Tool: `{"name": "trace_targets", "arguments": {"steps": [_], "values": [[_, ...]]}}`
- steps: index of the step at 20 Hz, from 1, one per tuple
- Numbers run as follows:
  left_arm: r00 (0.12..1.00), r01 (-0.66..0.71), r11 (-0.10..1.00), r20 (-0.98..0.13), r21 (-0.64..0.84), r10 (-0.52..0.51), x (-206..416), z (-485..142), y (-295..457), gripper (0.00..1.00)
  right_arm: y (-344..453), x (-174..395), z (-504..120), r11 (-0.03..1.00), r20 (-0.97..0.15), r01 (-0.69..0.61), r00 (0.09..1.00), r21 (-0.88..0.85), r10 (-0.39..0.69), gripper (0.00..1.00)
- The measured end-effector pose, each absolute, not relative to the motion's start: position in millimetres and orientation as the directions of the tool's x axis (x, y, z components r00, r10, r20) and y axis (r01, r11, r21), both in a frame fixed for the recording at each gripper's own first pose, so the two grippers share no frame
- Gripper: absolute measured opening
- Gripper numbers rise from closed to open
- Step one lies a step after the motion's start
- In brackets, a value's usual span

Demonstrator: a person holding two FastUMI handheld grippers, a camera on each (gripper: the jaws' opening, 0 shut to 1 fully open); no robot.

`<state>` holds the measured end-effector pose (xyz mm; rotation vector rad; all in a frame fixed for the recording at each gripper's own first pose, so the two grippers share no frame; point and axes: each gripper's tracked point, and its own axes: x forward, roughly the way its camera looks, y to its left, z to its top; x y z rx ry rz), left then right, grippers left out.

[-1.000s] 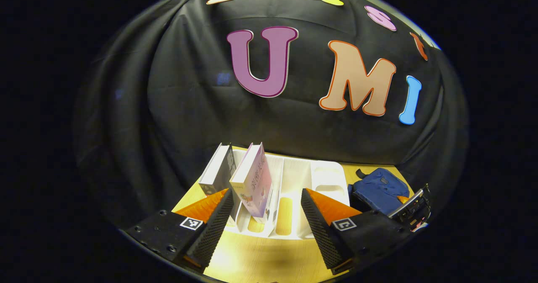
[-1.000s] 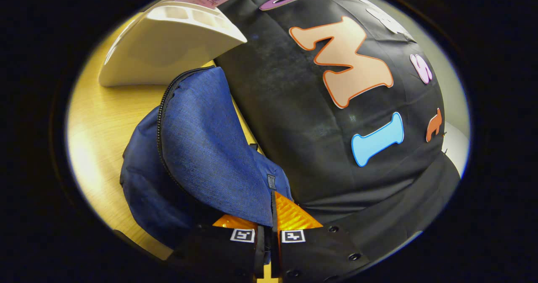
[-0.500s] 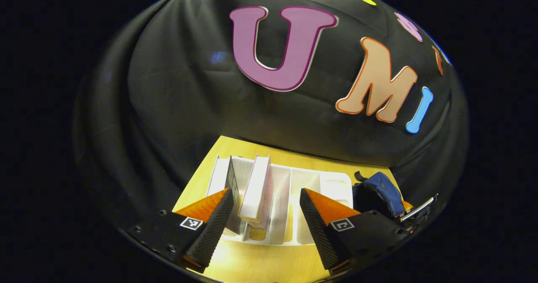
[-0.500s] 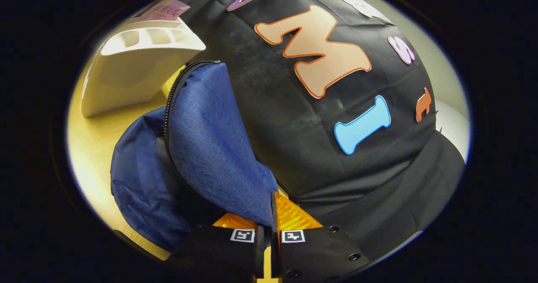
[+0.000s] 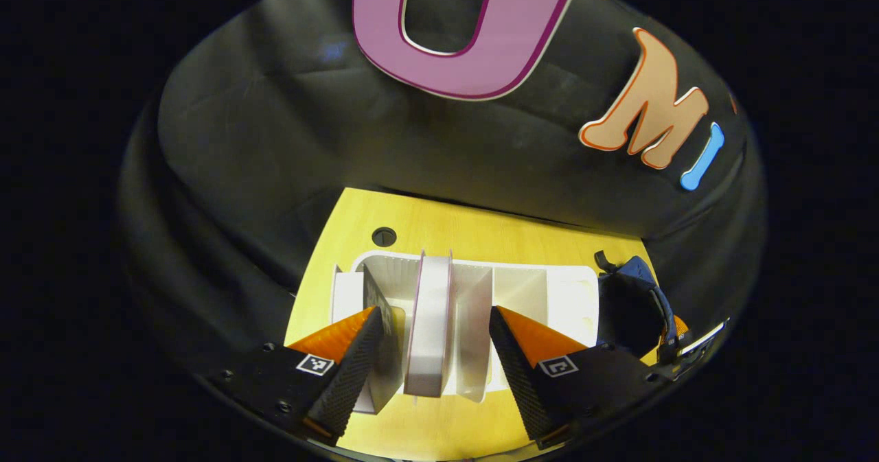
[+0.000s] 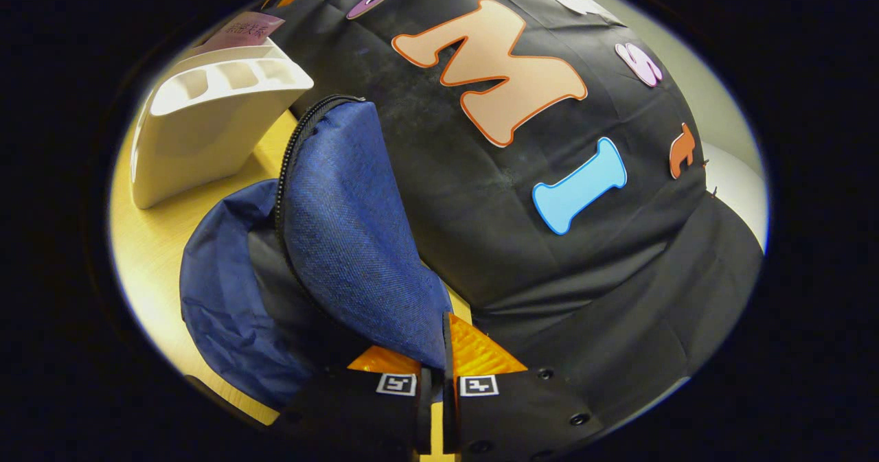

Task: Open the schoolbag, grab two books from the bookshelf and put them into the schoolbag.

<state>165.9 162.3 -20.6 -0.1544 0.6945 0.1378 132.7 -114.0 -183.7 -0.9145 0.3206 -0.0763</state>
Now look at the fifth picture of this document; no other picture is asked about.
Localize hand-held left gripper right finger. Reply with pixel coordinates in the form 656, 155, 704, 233
489, 305, 677, 449

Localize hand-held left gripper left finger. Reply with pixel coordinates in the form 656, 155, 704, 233
206, 306, 384, 447

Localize grey book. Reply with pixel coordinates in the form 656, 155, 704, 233
360, 263, 407, 415

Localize blue schoolbag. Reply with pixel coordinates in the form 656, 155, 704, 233
594, 251, 681, 368

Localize white bookshelf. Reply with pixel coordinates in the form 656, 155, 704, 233
332, 249, 600, 415

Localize pink book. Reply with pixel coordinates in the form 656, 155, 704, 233
404, 250, 455, 399

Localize black backdrop cloth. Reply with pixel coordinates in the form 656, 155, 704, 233
120, 0, 766, 380

